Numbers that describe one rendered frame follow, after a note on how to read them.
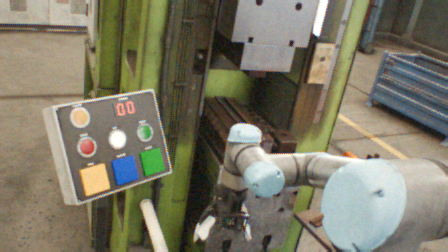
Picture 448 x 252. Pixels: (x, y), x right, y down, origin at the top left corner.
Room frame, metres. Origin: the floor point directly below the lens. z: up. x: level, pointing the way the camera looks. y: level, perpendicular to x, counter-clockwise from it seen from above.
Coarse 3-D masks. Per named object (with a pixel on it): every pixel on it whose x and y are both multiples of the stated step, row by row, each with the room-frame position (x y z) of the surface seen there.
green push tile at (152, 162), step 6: (150, 150) 1.16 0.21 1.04; (156, 150) 1.17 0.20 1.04; (144, 156) 1.13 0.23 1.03; (150, 156) 1.14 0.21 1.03; (156, 156) 1.16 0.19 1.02; (144, 162) 1.12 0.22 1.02; (150, 162) 1.13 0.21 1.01; (156, 162) 1.15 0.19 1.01; (162, 162) 1.16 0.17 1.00; (144, 168) 1.11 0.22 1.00; (150, 168) 1.13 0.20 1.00; (156, 168) 1.14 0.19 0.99; (162, 168) 1.15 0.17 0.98; (144, 174) 1.11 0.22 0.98; (150, 174) 1.12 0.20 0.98
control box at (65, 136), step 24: (120, 96) 1.17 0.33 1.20; (144, 96) 1.23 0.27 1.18; (48, 120) 1.03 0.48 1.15; (72, 120) 1.03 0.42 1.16; (96, 120) 1.08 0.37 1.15; (120, 120) 1.14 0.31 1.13; (144, 120) 1.20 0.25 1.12; (72, 144) 1.00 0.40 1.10; (96, 144) 1.05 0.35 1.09; (144, 144) 1.16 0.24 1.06; (72, 168) 0.97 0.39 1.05; (168, 168) 1.18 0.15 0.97; (72, 192) 0.94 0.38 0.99
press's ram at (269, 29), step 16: (224, 0) 1.51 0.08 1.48; (240, 0) 1.40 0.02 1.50; (256, 0) 1.43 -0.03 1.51; (272, 0) 1.45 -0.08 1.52; (288, 0) 1.48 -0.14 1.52; (304, 0) 1.50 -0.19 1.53; (224, 16) 1.49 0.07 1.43; (240, 16) 1.41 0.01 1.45; (256, 16) 1.43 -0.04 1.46; (272, 16) 1.46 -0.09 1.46; (288, 16) 1.48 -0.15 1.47; (304, 16) 1.51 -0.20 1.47; (224, 32) 1.46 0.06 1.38; (240, 32) 1.41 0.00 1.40; (256, 32) 1.44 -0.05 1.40; (272, 32) 1.46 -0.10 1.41; (288, 32) 1.49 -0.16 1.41; (304, 32) 1.51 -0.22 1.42
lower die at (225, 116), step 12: (216, 96) 1.84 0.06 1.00; (204, 108) 1.72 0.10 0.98; (216, 108) 1.72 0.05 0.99; (240, 108) 1.76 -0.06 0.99; (204, 120) 1.65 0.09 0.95; (216, 120) 1.61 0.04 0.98; (228, 120) 1.61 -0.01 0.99; (252, 120) 1.65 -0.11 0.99; (216, 132) 1.52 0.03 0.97; (228, 132) 1.52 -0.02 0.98; (264, 132) 1.55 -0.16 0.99; (264, 144) 1.49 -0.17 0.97
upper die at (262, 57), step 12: (216, 36) 1.66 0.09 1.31; (216, 48) 1.65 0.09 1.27; (228, 48) 1.54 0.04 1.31; (240, 48) 1.44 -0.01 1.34; (252, 48) 1.43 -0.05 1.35; (264, 48) 1.45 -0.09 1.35; (276, 48) 1.47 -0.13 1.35; (288, 48) 1.49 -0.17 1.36; (240, 60) 1.43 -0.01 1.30; (252, 60) 1.44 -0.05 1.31; (264, 60) 1.46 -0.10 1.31; (276, 60) 1.48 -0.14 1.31; (288, 60) 1.50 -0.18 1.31
